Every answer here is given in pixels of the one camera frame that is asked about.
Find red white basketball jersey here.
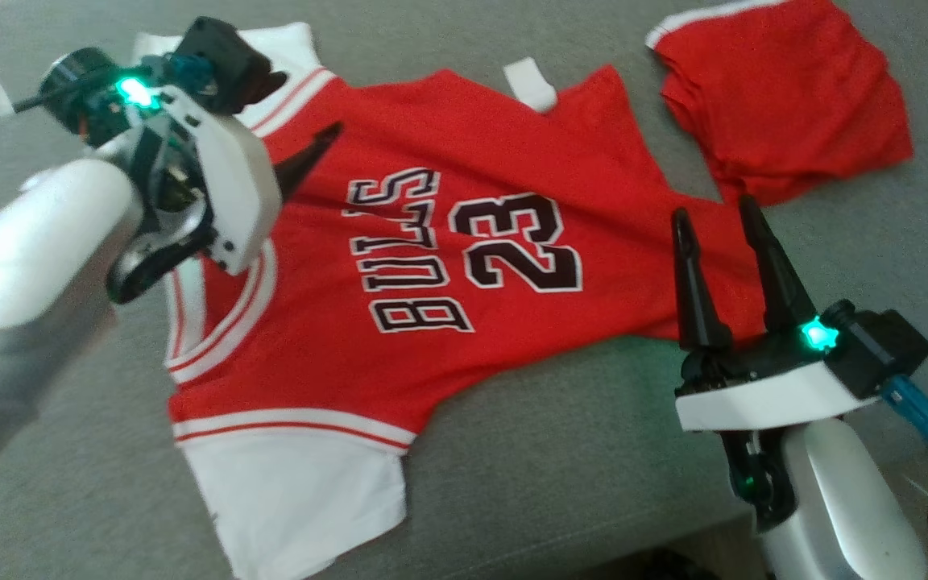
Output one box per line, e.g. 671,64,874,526
132,22,769,580

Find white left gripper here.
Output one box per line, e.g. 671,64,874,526
37,46,345,307

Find teal right cable plug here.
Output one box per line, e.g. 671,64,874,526
879,374,928,456

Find red basketball shorts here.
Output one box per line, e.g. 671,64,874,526
645,0,914,206

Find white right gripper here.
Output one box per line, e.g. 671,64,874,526
670,194,874,534

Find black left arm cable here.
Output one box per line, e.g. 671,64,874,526
0,89,62,136

